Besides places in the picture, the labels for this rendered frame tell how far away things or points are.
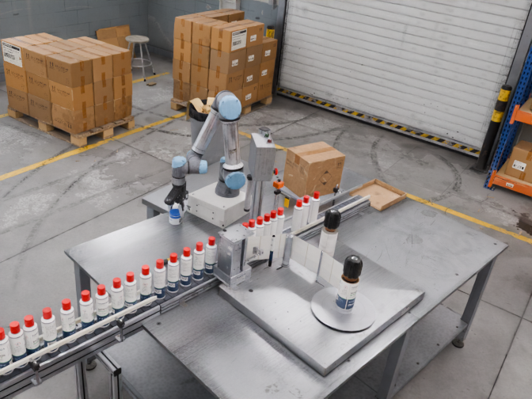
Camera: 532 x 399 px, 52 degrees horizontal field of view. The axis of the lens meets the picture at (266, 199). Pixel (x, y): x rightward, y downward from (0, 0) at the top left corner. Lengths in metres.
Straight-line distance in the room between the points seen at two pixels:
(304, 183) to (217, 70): 3.39
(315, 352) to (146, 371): 1.12
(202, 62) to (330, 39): 1.78
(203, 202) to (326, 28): 4.65
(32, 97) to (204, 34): 2.03
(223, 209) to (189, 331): 0.87
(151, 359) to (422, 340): 1.65
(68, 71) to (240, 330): 3.92
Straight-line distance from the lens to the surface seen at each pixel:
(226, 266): 2.61
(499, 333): 4.31
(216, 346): 2.44
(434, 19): 6.89
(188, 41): 6.82
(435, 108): 7.06
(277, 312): 2.55
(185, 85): 6.99
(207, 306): 2.62
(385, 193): 3.83
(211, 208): 3.16
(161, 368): 3.18
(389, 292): 2.82
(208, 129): 3.09
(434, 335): 3.71
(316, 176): 3.47
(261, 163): 2.68
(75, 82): 5.89
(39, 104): 6.37
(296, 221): 3.06
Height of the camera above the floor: 2.55
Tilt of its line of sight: 29 degrees down
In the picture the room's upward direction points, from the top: 7 degrees clockwise
